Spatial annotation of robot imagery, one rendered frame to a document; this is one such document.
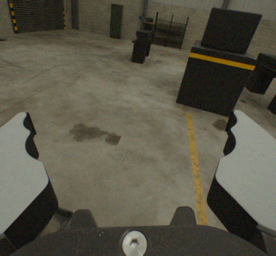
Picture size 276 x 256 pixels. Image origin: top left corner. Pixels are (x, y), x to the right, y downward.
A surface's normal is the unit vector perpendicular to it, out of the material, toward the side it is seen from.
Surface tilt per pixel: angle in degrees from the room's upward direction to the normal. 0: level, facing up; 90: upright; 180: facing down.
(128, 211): 0
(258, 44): 90
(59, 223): 0
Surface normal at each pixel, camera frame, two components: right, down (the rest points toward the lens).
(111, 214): 0.15, -0.84
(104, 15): -0.19, 0.49
